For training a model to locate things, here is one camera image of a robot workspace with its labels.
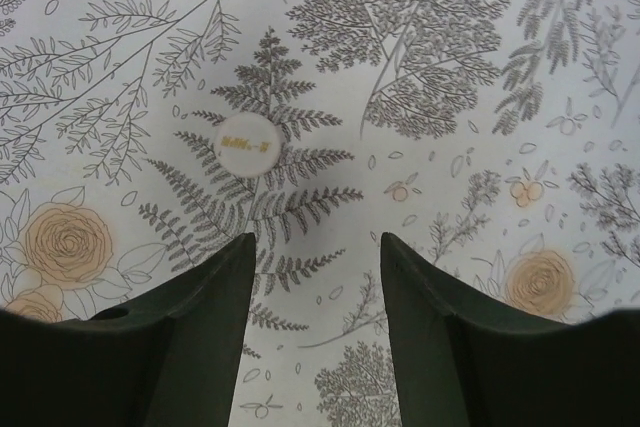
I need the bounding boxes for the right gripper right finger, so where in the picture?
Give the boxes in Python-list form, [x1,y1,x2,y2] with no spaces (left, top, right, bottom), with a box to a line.
[380,233,639,426]

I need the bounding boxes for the white orange-bottle cap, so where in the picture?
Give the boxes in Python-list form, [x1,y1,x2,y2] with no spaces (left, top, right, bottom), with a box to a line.
[214,112,282,178]

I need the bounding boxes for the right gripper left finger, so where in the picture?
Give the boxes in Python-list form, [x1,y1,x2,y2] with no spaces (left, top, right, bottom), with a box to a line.
[1,233,256,426]

